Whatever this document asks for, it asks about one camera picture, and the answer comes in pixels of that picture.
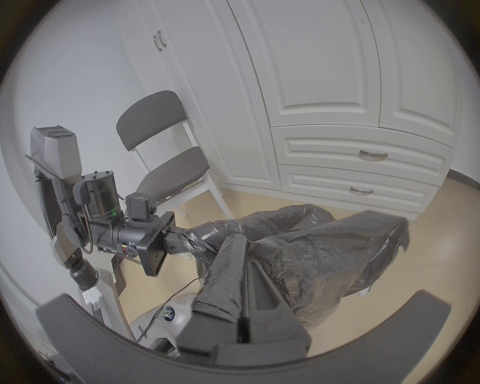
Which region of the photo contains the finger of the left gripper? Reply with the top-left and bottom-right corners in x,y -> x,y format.
163,229 -> 194,256

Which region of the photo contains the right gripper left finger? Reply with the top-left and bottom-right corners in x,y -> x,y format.
177,301 -> 243,357

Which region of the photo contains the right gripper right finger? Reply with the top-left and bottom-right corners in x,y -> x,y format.
214,258 -> 313,367

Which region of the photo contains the black plastic bag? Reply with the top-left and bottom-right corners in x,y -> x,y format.
179,203 -> 410,331

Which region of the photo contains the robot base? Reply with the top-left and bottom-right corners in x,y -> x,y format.
129,292 -> 197,351

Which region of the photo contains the grey cushioned white chair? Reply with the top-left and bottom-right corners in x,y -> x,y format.
115,90 -> 236,223

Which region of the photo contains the white wardrobe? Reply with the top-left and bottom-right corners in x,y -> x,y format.
114,0 -> 467,222

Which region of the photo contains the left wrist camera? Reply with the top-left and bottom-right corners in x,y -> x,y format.
124,192 -> 167,227

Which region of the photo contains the black cable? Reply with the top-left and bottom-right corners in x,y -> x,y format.
137,277 -> 203,343

